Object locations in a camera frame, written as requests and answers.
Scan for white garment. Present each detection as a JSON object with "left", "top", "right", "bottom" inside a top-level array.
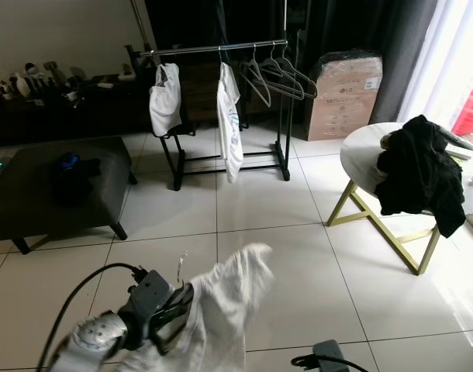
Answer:
[{"left": 112, "top": 243, "right": 274, "bottom": 372}]

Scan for black shirt with blue print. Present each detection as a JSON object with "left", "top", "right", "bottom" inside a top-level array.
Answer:
[{"left": 50, "top": 152, "right": 102, "bottom": 207}]

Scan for dark grey ottoman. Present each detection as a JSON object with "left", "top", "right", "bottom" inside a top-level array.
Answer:
[{"left": 0, "top": 136, "right": 138, "bottom": 255}]

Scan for long white hung shirt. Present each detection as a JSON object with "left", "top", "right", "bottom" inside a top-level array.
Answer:
[{"left": 216, "top": 62, "right": 244, "bottom": 184}]

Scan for short white hung shirt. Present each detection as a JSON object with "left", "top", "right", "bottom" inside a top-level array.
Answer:
[{"left": 149, "top": 64, "right": 183, "bottom": 138}]

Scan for dark wooden cabinet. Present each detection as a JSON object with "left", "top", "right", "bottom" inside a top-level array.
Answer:
[{"left": 0, "top": 70, "right": 222, "bottom": 148}]

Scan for round white table gold legs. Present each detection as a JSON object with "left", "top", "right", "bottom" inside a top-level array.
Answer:
[{"left": 326, "top": 122, "right": 473, "bottom": 276}]

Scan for grey slim object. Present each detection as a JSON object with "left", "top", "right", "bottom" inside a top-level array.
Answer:
[{"left": 440, "top": 128, "right": 473, "bottom": 154}]

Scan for plain black garment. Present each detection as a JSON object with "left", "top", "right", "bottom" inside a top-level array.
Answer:
[{"left": 374, "top": 115, "right": 468, "bottom": 239}]

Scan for black clothes rack silver rod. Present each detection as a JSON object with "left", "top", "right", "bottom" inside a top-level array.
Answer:
[{"left": 124, "top": 0, "right": 293, "bottom": 191}]

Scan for wrapped brown cardboard box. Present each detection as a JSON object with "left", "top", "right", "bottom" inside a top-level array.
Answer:
[{"left": 304, "top": 50, "right": 384, "bottom": 142}]

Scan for white sheer curtain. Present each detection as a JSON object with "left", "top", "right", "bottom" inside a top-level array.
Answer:
[{"left": 395, "top": 0, "right": 473, "bottom": 133}]

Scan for dark grey curtain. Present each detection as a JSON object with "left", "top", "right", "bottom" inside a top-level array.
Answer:
[{"left": 368, "top": 0, "right": 440, "bottom": 125}]

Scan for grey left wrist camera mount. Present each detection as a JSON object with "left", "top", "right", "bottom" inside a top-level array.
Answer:
[{"left": 122, "top": 269, "right": 174, "bottom": 330}]

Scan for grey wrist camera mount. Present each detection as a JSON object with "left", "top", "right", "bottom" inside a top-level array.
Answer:
[
  {"left": 122, "top": 269, "right": 174, "bottom": 330},
  {"left": 312, "top": 339, "right": 348, "bottom": 371}
]

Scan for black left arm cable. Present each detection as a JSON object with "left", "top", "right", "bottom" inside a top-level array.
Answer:
[{"left": 36, "top": 262, "right": 148, "bottom": 372}]

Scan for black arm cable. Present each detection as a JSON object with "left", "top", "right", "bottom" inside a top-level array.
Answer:
[
  {"left": 291, "top": 353, "right": 371, "bottom": 372},
  {"left": 36, "top": 262, "right": 148, "bottom": 372}
]

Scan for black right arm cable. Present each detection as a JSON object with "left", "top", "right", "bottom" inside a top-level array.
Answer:
[{"left": 291, "top": 353, "right": 371, "bottom": 372}]

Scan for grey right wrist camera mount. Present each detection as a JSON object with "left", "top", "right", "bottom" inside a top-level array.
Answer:
[{"left": 312, "top": 339, "right": 348, "bottom": 371}]

